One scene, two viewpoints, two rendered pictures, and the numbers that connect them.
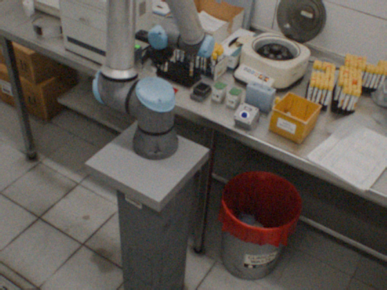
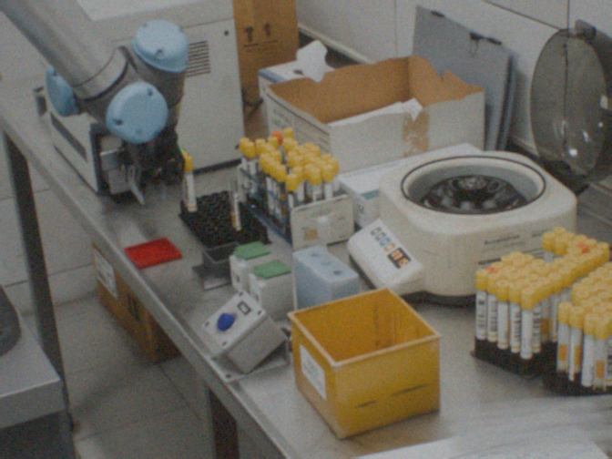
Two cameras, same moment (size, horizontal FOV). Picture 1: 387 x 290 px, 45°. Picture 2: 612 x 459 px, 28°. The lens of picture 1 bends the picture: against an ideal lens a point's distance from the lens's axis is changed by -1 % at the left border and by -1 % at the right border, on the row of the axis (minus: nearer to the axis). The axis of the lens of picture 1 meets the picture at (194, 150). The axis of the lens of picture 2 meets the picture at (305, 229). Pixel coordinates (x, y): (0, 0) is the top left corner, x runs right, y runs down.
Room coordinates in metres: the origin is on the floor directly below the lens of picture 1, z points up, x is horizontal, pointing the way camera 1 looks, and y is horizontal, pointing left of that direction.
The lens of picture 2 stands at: (0.36, -1.03, 1.68)
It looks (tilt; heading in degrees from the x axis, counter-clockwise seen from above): 26 degrees down; 36
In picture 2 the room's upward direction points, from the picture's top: 4 degrees counter-clockwise
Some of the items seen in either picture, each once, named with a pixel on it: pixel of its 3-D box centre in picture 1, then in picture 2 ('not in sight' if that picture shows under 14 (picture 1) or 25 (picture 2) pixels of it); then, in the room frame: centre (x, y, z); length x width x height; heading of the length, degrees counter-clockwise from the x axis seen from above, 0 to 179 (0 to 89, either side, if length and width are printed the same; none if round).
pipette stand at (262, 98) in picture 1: (259, 98); (327, 298); (1.47, -0.23, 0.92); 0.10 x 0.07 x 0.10; 63
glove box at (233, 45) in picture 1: (238, 47); (422, 185); (1.84, -0.16, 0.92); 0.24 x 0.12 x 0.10; 151
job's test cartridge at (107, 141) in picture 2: not in sight; (112, 145); (1.71, 0.36, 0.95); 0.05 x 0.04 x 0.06; 151
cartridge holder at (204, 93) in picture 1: (202, 90); (226, 263); (1.54, -0.01, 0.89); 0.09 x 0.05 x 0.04; 150
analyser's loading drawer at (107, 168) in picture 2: not in sight; (109, 155); (1.72, 0.38, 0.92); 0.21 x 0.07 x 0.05; 61
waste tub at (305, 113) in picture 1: (294, 117); (364, 361); (1.37, -0.35, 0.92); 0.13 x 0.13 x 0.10; 58
